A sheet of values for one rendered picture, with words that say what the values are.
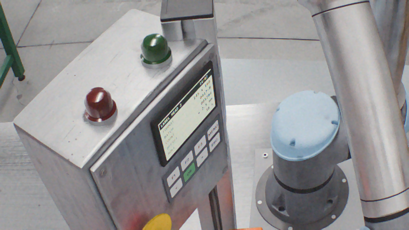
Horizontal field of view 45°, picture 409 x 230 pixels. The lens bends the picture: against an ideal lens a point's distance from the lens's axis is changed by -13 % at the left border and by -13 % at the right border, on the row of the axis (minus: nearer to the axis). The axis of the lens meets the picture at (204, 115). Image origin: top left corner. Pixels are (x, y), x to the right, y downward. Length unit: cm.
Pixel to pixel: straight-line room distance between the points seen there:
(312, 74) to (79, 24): 195
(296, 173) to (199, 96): 46
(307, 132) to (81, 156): 52
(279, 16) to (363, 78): 235
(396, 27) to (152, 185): 43
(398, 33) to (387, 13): 4
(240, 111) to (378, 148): 73
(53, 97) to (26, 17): 294
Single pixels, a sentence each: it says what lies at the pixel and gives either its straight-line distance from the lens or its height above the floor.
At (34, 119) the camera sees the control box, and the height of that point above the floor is 148.
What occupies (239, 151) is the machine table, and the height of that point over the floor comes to 83.
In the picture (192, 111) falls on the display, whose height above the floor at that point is 143.
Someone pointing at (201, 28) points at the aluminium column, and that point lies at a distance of 46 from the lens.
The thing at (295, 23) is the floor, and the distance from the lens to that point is 287.
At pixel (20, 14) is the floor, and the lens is 344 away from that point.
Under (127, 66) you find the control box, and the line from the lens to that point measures 45.
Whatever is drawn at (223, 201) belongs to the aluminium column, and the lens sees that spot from 66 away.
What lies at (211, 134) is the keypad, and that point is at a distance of 52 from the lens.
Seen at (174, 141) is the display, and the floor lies 142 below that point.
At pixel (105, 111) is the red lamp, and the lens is 41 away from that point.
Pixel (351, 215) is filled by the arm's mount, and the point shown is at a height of 90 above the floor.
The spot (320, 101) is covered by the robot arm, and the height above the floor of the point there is 113.
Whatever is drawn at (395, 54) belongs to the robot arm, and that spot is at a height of 127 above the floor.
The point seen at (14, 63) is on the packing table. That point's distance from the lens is 280.
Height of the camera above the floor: 177
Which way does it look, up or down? 47 degrees down
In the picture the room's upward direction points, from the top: 8 degrees counter-clockwise
